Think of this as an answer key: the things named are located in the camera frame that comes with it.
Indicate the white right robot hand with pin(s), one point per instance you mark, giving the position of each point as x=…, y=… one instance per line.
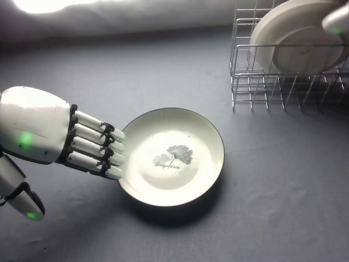
x=339, y=21

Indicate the white leaf print plate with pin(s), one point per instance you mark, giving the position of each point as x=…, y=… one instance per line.
x=286, y=41
x=174, y=136

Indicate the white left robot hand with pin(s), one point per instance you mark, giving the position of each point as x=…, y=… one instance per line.
x=32, y=122

